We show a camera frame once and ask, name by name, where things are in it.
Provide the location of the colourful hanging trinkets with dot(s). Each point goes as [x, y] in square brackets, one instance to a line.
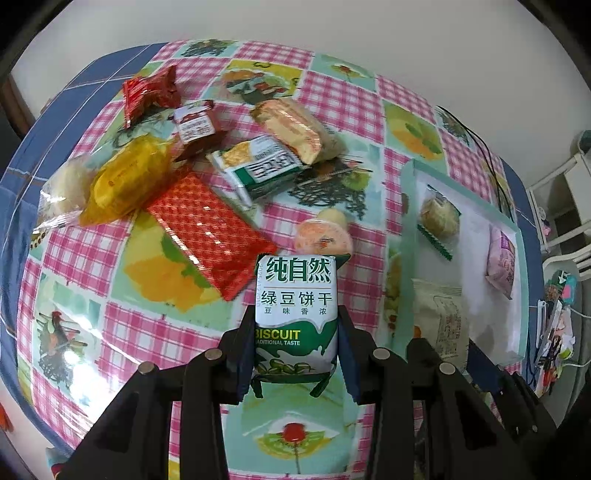
[556, 323]

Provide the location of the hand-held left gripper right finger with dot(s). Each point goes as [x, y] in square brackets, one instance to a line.
[349, 369]

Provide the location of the white furniture frame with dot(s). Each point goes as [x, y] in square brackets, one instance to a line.
[554, 180]

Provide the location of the yellow snack packet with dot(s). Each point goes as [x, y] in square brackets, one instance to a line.
[124, 180]

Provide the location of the pink checkered printed tablecloth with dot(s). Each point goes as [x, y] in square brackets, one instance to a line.
[152, 323]

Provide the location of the orange cake packet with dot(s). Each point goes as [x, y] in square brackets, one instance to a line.
[291, 124]

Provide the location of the orange jelly cup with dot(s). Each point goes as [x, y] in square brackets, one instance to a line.
[323, 235]

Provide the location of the beige snack packet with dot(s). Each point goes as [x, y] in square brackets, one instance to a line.
[441, 314]

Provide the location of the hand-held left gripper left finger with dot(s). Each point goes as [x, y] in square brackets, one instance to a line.
[245, 364]

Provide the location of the red checkered wafer packet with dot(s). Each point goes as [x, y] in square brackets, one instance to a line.
[203, 226]

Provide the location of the pink snack packet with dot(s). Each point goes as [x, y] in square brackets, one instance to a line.
[501, 258]

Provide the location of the clear green-edged cake packet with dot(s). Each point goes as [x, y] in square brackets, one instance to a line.
[436, 210]

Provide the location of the green white biscuit packet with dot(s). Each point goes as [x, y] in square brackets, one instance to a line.
[295, 295]
[258, 170]

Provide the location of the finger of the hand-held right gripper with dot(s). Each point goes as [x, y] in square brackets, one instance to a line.
[434, 353]

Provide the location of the white tray with teal rim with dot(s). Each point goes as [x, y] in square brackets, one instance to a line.
[475, 230]

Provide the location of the clear packet with pale bun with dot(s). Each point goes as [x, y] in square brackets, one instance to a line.
[67, 184]

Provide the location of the brown white biscuit packet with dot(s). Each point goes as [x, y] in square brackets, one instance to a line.
[198, 127]

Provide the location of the crinkled red snack packet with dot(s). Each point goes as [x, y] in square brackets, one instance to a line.
[147, 92]

